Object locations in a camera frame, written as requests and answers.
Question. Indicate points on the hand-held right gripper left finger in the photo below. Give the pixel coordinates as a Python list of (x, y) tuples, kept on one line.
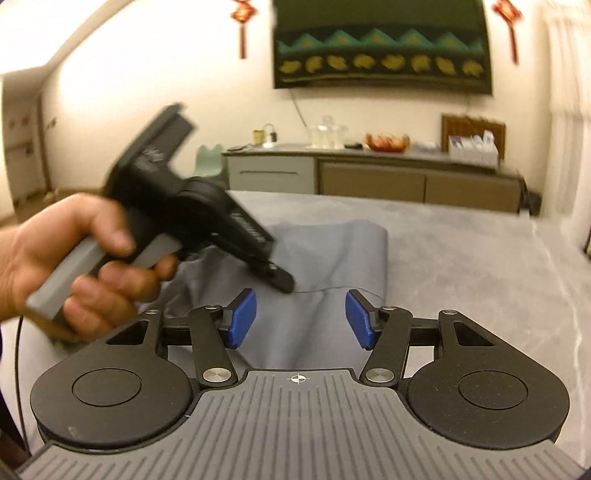
[(242, 318)]

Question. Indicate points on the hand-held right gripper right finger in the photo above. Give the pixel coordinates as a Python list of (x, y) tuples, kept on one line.
[(358, 318)]

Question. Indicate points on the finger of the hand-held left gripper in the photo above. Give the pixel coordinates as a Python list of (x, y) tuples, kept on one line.
[(279, 279)]

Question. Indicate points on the grey pants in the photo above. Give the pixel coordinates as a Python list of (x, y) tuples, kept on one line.
[(323, 258)]

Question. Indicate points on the person's left hand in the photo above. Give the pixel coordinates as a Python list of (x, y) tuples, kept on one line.
[(51, 240)]

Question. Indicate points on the green plastic chair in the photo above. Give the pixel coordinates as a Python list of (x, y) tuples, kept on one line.
[(207, 161)]

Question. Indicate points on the yellow cup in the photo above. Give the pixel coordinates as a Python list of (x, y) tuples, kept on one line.
[(258, 138)]

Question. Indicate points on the small glass bottle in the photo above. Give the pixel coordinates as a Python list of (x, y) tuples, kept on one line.
[(273, 137)]

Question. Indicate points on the grey and brown sideboard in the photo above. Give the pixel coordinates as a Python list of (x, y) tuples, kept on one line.
[(369, 180)]

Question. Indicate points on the clear glassware set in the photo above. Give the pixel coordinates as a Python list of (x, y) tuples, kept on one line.
[(327, 134)]

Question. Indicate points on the white door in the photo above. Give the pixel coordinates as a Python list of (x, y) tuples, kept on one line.
[(23, 157)]

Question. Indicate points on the red fruit bowl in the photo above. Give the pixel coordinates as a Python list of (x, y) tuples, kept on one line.
[(387, 143)]

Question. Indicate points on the silver dish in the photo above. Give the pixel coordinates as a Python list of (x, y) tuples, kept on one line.
[(425, 146)]

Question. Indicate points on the white storage box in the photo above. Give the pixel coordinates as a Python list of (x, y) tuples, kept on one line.
[(473, 154)]

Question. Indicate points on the red hanging ornament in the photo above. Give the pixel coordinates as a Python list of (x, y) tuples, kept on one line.
[(242, 18), (508, 18)]

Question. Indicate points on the black bag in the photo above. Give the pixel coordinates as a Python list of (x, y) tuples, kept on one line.
[(531, 202)]

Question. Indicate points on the white tower air conditioner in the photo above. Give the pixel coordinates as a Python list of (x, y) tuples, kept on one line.
[(570, 166)]

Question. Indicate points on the white lace cover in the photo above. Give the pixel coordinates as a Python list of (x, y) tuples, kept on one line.
[(570, 60)]

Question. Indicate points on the brown wooden frame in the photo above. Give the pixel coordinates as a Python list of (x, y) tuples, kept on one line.
[(461, 124)]

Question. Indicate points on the dark patterned wall hanging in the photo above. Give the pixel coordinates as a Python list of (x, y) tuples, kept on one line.
[(383, 41)]

